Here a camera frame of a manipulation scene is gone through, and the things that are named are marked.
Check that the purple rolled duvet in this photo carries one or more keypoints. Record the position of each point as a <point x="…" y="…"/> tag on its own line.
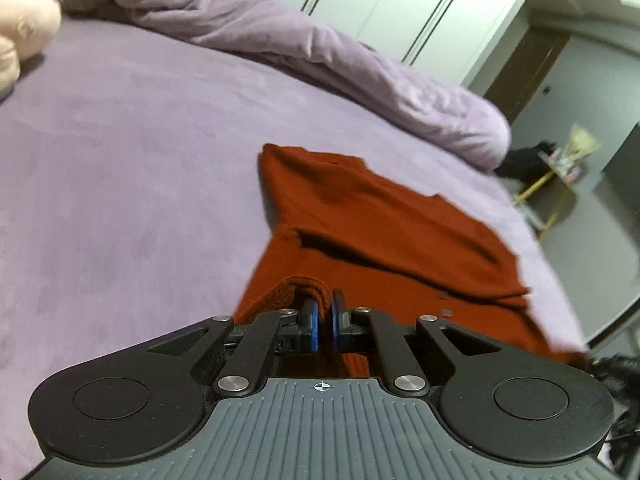
<point x="448" y="116"/>

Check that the beige lamp on table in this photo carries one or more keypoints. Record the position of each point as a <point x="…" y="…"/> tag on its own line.
<point x="580" y="145"/>

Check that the brown wooden door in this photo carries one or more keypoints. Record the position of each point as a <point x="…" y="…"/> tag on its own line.
<point x="525" y="70"/>

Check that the pink plush toy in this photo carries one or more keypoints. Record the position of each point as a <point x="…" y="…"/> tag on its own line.
<point x="27" y="27"/>

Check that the yellow metal side table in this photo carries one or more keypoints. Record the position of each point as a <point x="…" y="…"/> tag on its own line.
<point x="542" y="202"/>

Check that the black clothing on chair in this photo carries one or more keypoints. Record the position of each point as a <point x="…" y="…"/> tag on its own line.
<point x="525" y="164"/>

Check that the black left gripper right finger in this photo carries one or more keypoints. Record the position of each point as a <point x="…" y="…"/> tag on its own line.
<point x="500" y="400"/>

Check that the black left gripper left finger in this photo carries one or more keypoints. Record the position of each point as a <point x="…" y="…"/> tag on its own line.
<point x="145" y="400"/>

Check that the purple bed sheet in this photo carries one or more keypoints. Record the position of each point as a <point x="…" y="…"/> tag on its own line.
<point x="131" y="203"/>

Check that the red knitted sweater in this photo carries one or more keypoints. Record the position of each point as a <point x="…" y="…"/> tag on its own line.
<point x="339" y="227"/>

